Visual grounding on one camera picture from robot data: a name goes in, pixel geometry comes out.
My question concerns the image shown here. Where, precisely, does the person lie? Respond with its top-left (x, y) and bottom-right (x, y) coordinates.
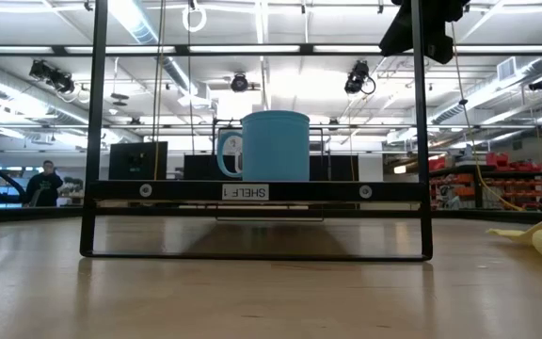
top-left (22, 159), bottom-right (65, 209)

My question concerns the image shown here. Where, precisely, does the hanging yellow cable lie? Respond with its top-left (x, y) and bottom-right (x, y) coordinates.
top-left (448, 21), bottom-right (527, 213)

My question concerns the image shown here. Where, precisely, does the rack with red bins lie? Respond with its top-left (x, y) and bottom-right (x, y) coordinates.
top-left (427, 151), bottom-right (542, 212)

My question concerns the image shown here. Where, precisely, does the white shelf label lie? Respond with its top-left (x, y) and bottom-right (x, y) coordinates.
top-left (221, 183), bottom-right (271, 202)

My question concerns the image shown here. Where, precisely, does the black ceiling camera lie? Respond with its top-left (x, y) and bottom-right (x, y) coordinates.
top-left (230, 72), bottom-right (250, 94)
top-left (27, 58), bottom-right (76, 95)
top-left (343, 59), bottom-right (377, 96)

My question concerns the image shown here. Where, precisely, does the white cable ring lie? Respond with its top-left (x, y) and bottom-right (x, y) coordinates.
top-left (181, 2), bottom-right (209, 34)

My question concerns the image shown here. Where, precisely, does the black monitor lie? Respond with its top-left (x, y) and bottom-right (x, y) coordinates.
top-left (107, 140), bottom-right (169, 182)

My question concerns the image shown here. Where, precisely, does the blue mug with handle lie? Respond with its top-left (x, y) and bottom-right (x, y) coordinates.
top-left (215, 109), bottom-right (311, 183)

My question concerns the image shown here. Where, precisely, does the black metal table frame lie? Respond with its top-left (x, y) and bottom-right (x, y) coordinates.
top-left (0, 203), bottom-right (542, 226)

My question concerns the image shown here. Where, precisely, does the black overhead frame bar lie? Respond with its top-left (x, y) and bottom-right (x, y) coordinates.
top-left (0, 42), bottom-right (542, 57)

